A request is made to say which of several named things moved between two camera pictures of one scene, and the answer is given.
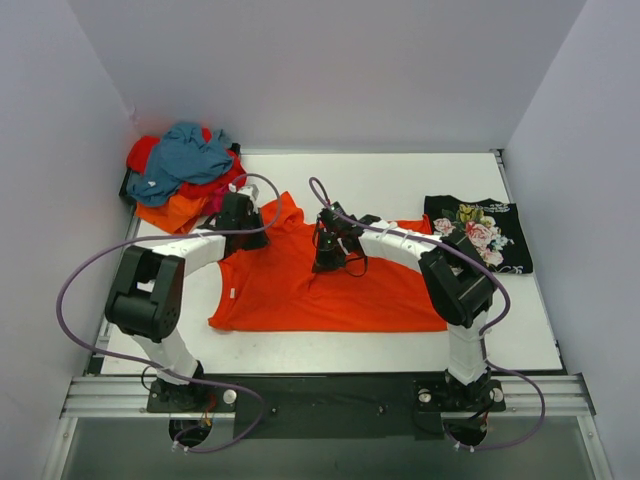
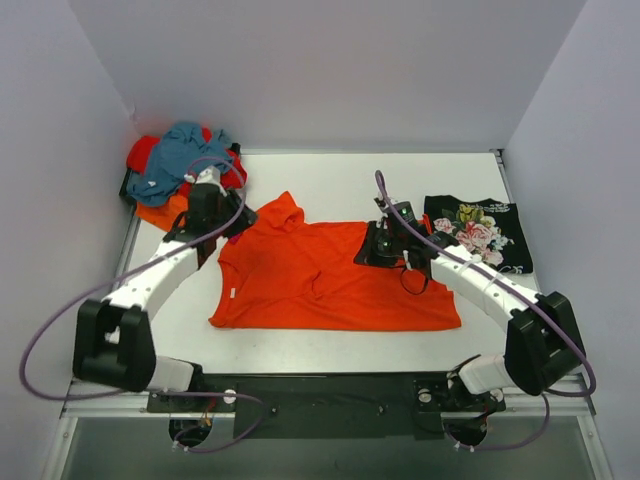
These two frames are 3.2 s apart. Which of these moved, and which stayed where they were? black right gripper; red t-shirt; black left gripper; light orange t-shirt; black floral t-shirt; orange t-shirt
Moved: black right gripper; black left gripper
Stayed: orange t-shirt; red t-shirt; light orange t-shirt; black floral t-shirt
